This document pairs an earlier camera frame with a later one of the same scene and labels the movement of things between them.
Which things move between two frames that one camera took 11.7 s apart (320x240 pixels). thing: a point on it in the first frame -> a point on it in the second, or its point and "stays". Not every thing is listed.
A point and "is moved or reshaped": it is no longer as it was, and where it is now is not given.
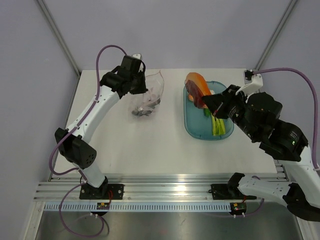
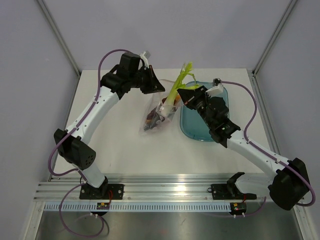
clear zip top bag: (151, 98) is moved or reshaped
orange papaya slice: (200, 81) -> (177, 100)
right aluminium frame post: (275, 35) stays
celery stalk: (218, 127) is moved or reshaped
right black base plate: (221, 192) stays
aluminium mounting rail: (141, 188) stays
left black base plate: (106, 191) stays
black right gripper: (219, 103) -> (190, 97)
